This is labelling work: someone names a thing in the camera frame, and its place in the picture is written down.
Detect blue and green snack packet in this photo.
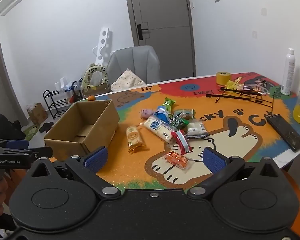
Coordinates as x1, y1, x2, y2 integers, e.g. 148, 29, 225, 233
155, 106, 172, 123

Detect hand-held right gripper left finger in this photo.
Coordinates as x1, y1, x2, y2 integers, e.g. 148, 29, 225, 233
27, 146, 122, 201

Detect yellow plastic wrappers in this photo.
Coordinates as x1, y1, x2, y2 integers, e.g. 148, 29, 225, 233
226, 77, 243, 91

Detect small floor cardboard box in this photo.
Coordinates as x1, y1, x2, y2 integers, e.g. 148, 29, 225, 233
26, 102, 48, 125

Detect grey side door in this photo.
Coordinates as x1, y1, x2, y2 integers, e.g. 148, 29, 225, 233
0, 29, 23, 128

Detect brown cardboard box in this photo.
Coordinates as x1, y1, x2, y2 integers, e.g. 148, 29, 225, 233
44, 99, 120, 162

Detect purple bun packet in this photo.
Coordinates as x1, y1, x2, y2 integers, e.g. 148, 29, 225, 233
139, 107, 155, 119

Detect white holed board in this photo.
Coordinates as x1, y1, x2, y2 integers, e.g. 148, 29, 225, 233
92, 27, 113, 68

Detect green floor mat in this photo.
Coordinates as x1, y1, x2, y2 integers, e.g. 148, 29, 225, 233
22, 124, 44, 141

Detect yellow tape roll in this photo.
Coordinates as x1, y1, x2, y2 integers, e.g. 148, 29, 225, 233
216, 72, 232, 86

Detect bright green snack packet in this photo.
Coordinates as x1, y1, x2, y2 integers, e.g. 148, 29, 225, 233
162, 97, 176, 112

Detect black metal shoe rack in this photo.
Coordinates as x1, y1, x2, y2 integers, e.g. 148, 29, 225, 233
43, 89, 73, 120

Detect dotted white cushion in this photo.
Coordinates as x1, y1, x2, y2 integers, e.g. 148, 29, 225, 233
111, 69, 147, 92

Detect black door handle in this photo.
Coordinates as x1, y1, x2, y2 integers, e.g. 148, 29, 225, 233
137, 24, 149, 40

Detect black wire rack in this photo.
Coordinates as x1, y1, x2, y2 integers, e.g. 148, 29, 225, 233
206, 86, 277, 117

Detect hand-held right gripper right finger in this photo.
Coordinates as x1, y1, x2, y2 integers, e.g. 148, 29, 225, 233
186, 147, 284, 201

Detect panda print seat ring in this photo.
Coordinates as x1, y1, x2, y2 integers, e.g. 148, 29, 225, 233
81, 64, 109, 91

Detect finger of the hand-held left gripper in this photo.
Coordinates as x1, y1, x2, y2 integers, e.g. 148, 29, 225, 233
1, 139, 30, 150
4, 146, 54, 159

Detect grey room door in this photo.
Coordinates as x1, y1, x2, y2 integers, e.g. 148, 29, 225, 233
124, 0, 197, 83

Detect white paper sheets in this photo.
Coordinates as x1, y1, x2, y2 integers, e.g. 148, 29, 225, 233
55, 76, 70, 91

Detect clear cake packet green edge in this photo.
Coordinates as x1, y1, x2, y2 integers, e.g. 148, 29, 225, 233
174, 108, 196, 120

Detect black slippers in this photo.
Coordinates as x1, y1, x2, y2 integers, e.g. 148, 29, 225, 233
39, 121, 54, 133

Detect clear bag of small items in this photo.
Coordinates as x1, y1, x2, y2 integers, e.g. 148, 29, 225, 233
242, 79, 268, 94

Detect dark cloth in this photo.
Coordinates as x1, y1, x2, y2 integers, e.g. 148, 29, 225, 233
0, 112, 26, 141

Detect white spray bottle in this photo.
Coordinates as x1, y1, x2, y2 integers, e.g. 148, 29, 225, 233
280, 48, 296, 96

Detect white pastry packet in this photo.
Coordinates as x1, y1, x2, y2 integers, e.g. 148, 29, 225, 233
185, 121, 208, 138

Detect red white blue snack packet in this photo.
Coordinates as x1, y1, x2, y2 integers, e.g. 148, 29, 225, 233
171, 129, 192, 154

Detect orange patterned snack packet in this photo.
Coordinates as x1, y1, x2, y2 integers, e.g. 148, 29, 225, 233
164, 150, 189, 171

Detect yellow smiley snack packet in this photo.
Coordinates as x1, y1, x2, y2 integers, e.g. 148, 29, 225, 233
126, 126, 146, 153

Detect dark green snack packet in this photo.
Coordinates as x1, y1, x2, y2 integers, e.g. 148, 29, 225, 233
169, 117, 190, 130

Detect grey padded chair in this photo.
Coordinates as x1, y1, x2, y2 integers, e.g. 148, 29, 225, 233
107, 45, 161, 88

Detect long white cracker packet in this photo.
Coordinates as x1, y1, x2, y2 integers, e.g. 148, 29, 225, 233
143, 116, 179, 144

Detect black flat rectangular device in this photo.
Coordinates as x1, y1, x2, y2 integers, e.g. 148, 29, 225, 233
264, 114, 300, 153

